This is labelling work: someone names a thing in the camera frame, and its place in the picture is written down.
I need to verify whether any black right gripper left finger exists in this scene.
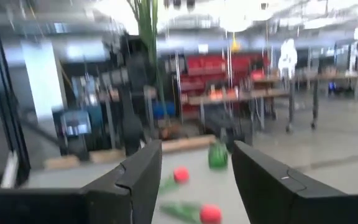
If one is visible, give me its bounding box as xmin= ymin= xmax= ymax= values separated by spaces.
xmin=81 ymin=139 xmax=163 ymax=224

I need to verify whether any green textured glass vase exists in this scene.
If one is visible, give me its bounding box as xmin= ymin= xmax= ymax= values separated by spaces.
xmin=208 ymin=141 xmax=230 ymax=171

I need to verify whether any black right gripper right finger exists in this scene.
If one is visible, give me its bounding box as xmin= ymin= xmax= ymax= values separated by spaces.
xmin=231 ymin=139 xmax=351 ymax=224

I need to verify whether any red storage bin shelf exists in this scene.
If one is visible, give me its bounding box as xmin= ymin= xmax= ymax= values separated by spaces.
xmin=178 ymin=53 xmax=272 ymax=104

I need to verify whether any grey table mat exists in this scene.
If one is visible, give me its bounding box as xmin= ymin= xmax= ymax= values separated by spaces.
xmin=22 ymin=148 xmax=252 ymax=224

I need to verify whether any red artificial tulip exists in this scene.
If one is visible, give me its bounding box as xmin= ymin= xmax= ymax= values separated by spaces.
xmin=158 ymin=166 xmax=191 ymax=196
xmin=159 ymin=200 xmax=224 ymax=224

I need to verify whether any light wooden table board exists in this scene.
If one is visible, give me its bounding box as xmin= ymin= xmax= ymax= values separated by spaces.
xmin=43 ymin=134 xmax=218 ymax=171

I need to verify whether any wooden workbench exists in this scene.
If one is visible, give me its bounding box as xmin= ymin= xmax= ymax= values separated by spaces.
xmin=249 ymin=69 xmax=358 ymax=132

